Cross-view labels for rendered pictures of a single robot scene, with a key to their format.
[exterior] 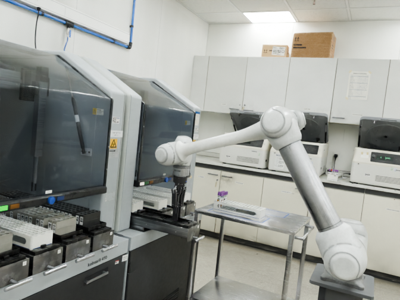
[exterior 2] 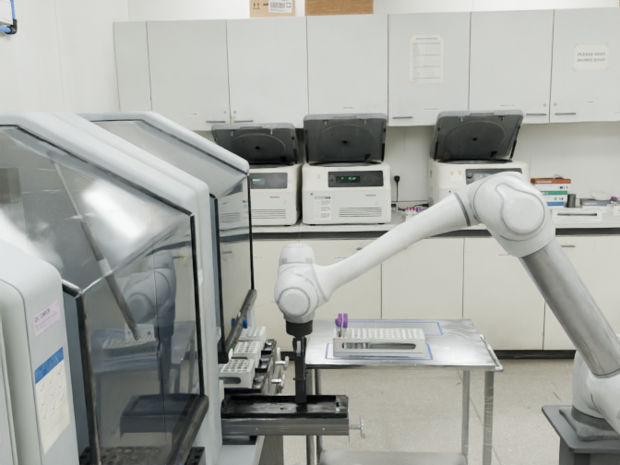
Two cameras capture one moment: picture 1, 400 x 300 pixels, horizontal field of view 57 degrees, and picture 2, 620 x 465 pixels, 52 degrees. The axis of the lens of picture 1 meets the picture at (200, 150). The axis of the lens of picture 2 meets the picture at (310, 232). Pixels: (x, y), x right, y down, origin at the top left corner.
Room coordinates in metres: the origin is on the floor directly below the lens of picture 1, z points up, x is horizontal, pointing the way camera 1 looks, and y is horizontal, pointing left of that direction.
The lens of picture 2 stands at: (0.37, 0.70, 1.60)
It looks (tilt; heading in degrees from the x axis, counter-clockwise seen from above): 11 degrees down; 338
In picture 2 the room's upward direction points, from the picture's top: 1 degrees counter-clockwise
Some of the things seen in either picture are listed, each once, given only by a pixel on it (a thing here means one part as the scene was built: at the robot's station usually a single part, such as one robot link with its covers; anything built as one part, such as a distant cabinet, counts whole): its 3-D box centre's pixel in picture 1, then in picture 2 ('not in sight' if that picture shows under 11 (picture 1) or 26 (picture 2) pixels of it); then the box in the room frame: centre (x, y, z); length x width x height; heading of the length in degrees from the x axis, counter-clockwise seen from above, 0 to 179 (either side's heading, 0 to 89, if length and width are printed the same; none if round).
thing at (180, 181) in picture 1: (179, 184); (299, 335); (1.95, 0.09, 1.00); 0.08 x 0.07 x 0.09; 155
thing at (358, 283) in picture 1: (344, 271); (598, 412); (1.65, -0.72, 0.73); 0.22 x 0.18 x 0.06; 155
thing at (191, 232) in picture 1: (141, 218); (232, 415); (1.98, 0.28, 0.78); 0.73 x 0.14 x 0.09; 65
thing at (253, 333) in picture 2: (167, 194); (221, 339); (2.45, 0.18, 0.83); 0.30 x 0.10 x 0.06; 65
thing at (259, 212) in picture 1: (238, 209); (377, 342); (2.15, -0.27, 0.85); 0.30 x 0.10 x 0.06; 63
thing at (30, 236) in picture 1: (15, 233); not in sight; (1.39, 0.68, 0.83); 0.30 x 0.10 x 0.06; 65
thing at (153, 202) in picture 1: (141, 200); (203, 375); (2.17, 0.31, 0.83); 0.30 x 0.10 x 0.06; 65
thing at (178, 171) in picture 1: (181, 170); (298, 309); (1.95, 0.09, 1.07); 0.09 x 0.09 x 0.06
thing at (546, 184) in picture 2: not in sight; (551, 182); (3.74, -2.46, 1.10); 0.24 x 0.13 x 0.10; 63
